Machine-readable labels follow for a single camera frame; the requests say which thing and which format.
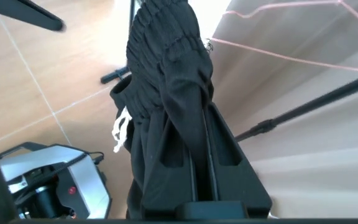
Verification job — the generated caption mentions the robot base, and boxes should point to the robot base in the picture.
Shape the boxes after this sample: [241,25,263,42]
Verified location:
[0,141,113,220]

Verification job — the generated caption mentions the black clothes rack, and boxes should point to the black clothes rack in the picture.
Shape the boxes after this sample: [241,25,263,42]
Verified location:
[100,0,358,142]

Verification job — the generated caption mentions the black shorts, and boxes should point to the black shorts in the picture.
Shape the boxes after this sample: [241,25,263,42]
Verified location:
[109,0,214,220]

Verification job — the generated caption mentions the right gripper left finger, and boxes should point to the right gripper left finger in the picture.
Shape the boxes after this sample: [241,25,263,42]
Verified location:
[141,119,196,218]

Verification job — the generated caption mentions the pink clothes hanger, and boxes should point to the pink clothes hanger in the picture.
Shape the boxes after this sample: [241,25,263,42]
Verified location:
[211,0,358,73]

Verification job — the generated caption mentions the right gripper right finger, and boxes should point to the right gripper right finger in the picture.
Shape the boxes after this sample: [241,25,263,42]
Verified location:
[202,102,273,218]

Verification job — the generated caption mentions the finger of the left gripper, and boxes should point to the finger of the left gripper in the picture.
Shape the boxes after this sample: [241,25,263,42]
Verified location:
[0,0,65,32]

